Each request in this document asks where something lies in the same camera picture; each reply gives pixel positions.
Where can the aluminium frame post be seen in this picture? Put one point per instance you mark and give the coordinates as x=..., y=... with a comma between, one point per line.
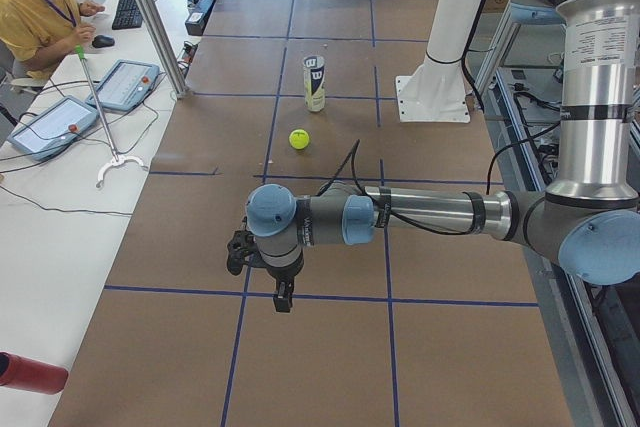
x=163, y=46

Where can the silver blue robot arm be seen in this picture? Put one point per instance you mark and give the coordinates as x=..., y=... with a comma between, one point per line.
x=585, y=221

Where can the red cylinder bottle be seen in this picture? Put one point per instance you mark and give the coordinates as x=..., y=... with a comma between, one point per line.
x=31, y=375

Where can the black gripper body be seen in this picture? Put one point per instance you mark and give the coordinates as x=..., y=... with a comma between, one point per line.
x=283, y=276

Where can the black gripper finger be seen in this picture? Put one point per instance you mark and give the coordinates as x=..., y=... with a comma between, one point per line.
x=286, y=298
x=278, y=302

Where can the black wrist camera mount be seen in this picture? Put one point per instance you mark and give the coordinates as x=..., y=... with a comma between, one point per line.
x=242, y=251

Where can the black keyboard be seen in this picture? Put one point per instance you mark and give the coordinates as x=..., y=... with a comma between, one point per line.
x=127, y=15

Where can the black computer mouse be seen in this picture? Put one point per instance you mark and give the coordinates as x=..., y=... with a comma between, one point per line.
x=103, y=41

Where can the teach pendant tablet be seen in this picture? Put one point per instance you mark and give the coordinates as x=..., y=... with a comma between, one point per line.
x=126, y=85
x=54, y=129

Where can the far teach pendant tablet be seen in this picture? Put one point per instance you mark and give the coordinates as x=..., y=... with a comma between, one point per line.
x=126, y=85

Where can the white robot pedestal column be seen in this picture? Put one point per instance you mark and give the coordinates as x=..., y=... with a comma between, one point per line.
x=435, y=92

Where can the yellow tennis ball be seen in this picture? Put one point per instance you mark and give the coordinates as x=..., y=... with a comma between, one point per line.
x=299, y=139

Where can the clear tennis ball can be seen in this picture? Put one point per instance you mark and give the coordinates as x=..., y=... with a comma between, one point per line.
x=314, y=82

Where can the near teach pendant tablet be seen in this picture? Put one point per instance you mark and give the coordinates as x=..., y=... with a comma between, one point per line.
x=54, y=129

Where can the person in yellow shirt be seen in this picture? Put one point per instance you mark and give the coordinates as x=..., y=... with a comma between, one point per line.
x=41, y=33

